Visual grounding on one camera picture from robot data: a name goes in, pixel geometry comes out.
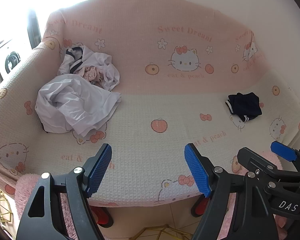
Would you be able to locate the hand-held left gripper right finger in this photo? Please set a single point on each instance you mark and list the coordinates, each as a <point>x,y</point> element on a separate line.
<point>197,170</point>

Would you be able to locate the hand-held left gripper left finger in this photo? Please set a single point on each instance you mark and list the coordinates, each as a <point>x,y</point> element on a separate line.
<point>100,170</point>

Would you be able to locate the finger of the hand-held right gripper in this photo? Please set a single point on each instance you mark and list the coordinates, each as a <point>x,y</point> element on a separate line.
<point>260,162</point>
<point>283,151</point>

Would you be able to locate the white shirt with navy trim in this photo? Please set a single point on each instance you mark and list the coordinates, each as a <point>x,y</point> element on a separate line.
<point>65,97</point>

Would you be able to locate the pile of pink-white clothes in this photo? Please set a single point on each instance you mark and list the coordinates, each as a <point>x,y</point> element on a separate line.
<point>90,73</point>

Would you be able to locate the red black sofa foot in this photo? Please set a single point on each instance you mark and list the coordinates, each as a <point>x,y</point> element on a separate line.
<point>200,206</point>
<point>103,215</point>

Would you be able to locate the folded navy garment white stripes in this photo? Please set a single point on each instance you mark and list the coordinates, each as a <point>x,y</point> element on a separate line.
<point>245,105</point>

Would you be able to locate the pink fuzzy pajamas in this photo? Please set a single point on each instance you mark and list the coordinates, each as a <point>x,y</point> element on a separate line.
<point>23,190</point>

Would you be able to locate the white washing machine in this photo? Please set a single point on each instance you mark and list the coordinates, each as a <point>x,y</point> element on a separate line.
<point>11,60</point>

